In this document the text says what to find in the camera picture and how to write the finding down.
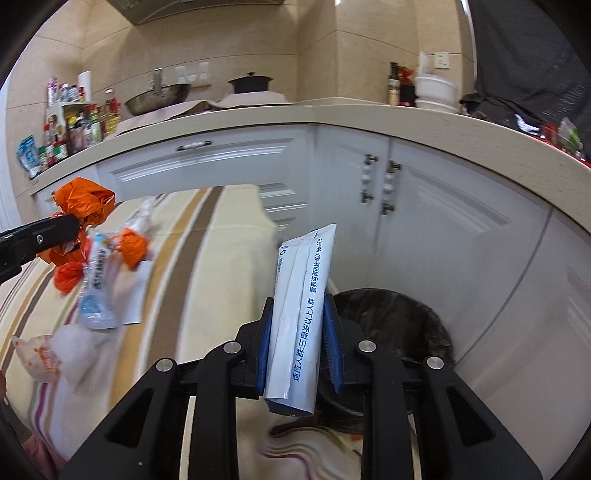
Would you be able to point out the crumpled clear plastic bag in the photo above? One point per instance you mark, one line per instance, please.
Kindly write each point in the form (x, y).
(140, 221)

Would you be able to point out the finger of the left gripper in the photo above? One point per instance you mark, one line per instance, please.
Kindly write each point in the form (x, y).
(20, 245)

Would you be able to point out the long white blue pouch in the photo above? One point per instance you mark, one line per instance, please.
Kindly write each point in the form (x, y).
(302, 274)

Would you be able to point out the red plastic bag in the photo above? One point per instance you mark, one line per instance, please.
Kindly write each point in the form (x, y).
(67, 276)

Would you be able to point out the narrow white paper sleeve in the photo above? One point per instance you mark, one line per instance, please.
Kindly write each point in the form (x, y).
(130, 293)

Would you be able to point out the white blue printed snack bag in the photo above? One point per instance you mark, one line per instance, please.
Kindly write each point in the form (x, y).
(95, 311)

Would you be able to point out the cabinet door handle left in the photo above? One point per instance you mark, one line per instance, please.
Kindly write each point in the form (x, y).
(367, 178)

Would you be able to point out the dark hanging cloth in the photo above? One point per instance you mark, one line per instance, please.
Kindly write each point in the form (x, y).
(526, 68)

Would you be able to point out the cabinet door handle right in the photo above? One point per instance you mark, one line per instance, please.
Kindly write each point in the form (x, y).
(387, 203)

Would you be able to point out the metal wok pan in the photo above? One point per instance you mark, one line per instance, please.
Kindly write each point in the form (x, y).
(158, 96)

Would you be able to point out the paper towel roll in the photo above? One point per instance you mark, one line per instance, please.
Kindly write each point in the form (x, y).
(84, 81)

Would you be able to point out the drawer handle centre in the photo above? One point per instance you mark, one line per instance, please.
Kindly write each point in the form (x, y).
(194, 145)

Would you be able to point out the white cabinet drawer front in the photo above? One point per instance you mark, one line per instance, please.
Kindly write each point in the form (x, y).
(272, 158)

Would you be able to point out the white stacked bowls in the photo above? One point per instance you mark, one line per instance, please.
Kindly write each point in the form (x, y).
(436, 93)

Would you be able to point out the black clay pot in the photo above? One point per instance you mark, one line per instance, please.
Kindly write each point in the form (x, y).
(250, 83)

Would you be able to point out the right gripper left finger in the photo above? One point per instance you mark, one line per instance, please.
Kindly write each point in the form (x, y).
(174, 407)

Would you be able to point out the white double wall socket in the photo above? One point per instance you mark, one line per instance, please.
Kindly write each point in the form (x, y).
(196, 79)

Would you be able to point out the cabinet door handle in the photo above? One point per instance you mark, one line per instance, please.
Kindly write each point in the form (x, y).
(367, 178)
(387, 203)

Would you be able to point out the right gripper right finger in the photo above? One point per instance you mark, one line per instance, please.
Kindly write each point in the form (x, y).
(420, 420)

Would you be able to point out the dark sauce bottle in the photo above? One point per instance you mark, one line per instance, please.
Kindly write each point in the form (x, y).
(394, 85)

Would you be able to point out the black lined trash bin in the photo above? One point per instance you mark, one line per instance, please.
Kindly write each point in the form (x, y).
(410, 329)

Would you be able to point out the orange plastic bag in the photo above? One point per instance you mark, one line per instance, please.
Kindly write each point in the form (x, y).
(132, 247)
(91, 204)

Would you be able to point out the white spice rack with bottles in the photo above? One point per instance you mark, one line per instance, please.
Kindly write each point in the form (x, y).
(71, 124)

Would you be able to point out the red basket with items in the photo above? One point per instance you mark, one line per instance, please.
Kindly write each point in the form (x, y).
(564, 137)

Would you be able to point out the clear bag orange print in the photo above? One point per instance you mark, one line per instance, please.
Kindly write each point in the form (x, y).
(37, 358)

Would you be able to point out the blue white snack packet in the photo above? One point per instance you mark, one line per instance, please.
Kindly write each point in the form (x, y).
(27, 154)

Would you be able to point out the yellow cooking oil bottle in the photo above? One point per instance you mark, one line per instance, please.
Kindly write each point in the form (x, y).
(111, 112)

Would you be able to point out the crumpled white tissue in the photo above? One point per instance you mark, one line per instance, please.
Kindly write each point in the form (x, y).
(85, 357)

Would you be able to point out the person's left hand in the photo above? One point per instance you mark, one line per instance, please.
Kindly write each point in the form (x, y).
(3, 386)

